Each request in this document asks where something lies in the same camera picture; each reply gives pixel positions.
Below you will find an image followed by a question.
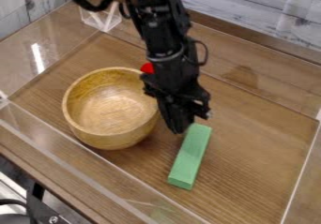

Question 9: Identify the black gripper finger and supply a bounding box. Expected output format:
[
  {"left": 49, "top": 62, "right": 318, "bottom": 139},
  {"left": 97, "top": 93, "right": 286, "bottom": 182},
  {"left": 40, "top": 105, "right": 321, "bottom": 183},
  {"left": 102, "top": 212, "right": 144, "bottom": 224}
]
[
  {"left": 178, "top": 101, "right": 196, "bottom": 133},
  {"left": 158, "top": 98, "right": 183, "bottom": 134}
]

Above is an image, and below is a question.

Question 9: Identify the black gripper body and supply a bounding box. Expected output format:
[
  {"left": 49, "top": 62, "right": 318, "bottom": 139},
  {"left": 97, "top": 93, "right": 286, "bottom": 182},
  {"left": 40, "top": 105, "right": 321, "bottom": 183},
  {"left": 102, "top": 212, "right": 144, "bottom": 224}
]
[{"left": 140, "top": 51, "right": 211, "bottom": 119}]

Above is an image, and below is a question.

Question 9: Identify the green rectangular block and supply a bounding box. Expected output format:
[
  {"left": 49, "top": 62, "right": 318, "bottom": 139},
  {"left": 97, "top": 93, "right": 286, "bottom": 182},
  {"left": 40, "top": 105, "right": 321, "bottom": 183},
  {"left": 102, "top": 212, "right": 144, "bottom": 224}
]
[{"left": 168, "top": 124, "right": 211, "bottom": 190}]

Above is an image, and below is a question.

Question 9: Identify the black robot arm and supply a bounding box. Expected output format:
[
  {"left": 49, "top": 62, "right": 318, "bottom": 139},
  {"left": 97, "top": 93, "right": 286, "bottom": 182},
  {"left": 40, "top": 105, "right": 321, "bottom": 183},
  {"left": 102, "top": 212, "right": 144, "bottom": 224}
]
[{"left": 71, "top": 0, "right": 211, "bottom": 134}]

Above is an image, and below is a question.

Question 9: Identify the brown wooden bowl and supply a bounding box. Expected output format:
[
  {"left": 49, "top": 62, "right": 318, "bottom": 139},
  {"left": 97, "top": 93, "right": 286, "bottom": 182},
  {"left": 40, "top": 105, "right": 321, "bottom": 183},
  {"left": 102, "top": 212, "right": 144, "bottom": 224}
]
[{"left": 61, "top": 67, "right": 159, "bottom": 150}]

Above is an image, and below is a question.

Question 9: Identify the clear acrylic corner bracket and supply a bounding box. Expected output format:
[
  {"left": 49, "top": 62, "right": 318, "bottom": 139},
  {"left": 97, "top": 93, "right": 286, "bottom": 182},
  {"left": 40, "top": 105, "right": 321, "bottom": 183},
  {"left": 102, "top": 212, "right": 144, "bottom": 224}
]
[{"left": 79, "top": 2, "right": 122, "bottom": 33}]

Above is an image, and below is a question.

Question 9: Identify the black table frame bracket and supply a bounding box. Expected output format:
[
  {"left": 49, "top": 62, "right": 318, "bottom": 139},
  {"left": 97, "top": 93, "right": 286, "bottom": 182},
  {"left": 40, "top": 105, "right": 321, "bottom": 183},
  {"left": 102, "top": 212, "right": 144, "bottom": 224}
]
[{"left": 0, "top": 183, "right": 71, "bottom": 224}]

